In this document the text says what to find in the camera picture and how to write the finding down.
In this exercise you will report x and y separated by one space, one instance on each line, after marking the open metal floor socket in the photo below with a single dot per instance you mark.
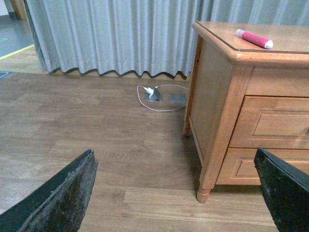
157 96

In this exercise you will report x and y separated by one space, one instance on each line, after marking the wooden drawer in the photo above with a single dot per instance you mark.
238 167
272 122

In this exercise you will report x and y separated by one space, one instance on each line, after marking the white charger plug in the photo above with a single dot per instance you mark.
149 90

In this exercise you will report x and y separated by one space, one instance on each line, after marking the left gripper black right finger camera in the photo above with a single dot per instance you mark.
285 190

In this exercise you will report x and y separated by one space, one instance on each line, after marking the pink marker with clear cap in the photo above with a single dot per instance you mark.
255 39

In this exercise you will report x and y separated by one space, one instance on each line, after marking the wooden top drawer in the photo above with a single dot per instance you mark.
272 122

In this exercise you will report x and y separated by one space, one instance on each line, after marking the wooden bottom drawer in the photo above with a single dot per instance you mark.
238 167

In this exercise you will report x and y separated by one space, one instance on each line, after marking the closed metal floor plate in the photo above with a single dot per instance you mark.
177 98

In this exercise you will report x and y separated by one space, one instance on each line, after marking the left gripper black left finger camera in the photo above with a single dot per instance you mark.
58 205

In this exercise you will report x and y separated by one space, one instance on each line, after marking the wooden dresser cabinet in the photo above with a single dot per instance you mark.
227 69

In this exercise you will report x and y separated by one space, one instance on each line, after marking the grey pleated curtain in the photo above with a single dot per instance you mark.
154 36

